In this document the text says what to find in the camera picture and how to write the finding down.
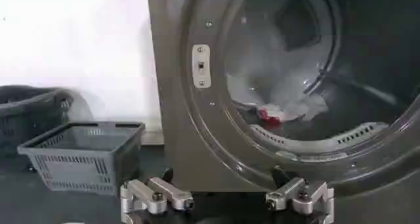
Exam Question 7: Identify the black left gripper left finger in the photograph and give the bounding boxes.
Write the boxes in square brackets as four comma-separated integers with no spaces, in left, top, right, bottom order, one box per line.
[119,168,194,224]

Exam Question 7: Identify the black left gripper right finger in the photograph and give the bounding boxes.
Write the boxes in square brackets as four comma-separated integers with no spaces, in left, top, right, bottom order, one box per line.
[264,165,335,224]

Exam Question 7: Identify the grey plastic laundry basket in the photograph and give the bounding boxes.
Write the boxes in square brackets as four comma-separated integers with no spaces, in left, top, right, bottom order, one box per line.
[16,121,146,196]

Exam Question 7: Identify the white and red clothes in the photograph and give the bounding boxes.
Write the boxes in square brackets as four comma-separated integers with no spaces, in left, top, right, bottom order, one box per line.
[256,93,329,125]

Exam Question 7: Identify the grey dryer machine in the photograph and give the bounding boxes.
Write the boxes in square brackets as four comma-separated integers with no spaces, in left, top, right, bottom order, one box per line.
[146,0,420,196]

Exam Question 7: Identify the silver door latch plate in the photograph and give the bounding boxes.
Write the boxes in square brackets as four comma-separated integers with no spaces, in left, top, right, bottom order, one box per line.
[192,43,212,89]

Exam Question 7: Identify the dark plastic laundry basket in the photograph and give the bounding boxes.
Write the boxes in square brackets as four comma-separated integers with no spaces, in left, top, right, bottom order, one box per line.
[0,85,75,173]

